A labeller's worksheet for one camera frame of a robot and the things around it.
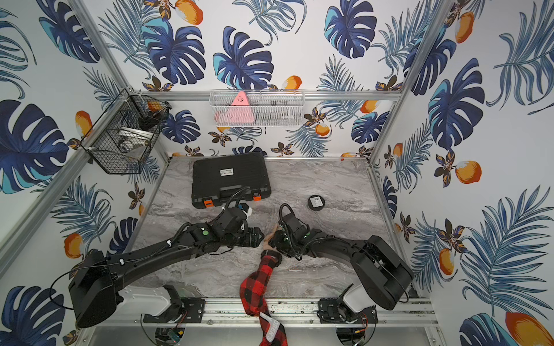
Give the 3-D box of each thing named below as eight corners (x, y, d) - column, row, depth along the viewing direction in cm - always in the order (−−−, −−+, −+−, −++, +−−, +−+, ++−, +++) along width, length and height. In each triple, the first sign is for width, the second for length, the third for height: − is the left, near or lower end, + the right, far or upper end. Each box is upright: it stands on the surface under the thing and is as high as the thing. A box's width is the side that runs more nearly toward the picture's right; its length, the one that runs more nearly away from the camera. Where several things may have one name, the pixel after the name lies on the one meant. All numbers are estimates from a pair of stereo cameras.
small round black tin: (308, 210, 103) (309, 208, 101) (307, 197, 108) (307, 194, 106) (325, 210, 103) (326, 208, 101) (323, 197, 108) (323, 194, 106)
